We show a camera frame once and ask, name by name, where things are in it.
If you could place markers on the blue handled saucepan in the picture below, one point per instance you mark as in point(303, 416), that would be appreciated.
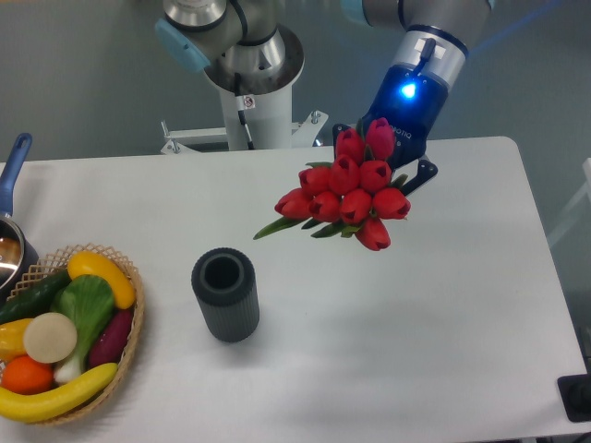
point(17, 254)

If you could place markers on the purple sweet potato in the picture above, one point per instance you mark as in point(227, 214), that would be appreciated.
point(109, 347)

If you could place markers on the yellow bell pepper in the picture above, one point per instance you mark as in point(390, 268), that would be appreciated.
point(12, 339)

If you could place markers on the green bok choy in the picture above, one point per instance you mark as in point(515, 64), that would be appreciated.
point(88, 301)

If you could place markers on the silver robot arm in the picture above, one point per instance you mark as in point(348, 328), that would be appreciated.
point(253, 61)

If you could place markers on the red tulip bouquet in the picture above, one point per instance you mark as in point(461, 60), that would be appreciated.
point(352, 196)

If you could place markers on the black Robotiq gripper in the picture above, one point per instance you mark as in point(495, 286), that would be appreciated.
point(411, 105)

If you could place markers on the black device at edge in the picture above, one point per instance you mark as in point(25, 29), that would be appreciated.
point(575, 396)

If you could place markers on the yellow banana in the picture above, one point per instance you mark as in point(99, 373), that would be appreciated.
point(50, 404)

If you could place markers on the dark grey ribbed vase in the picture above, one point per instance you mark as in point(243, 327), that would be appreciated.
point(224, 283)

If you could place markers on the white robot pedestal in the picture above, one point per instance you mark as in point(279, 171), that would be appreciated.
point(251, 122)

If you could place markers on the orange fruit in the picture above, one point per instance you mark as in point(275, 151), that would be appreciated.
point(25, 376)

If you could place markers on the dark green cucumber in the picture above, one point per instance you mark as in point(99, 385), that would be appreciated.
point(36, 299)

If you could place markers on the yellow squash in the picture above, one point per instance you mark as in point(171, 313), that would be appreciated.
point(90, 263)

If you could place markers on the woven wicker basket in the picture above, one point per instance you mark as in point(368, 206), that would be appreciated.
point(58, 260)

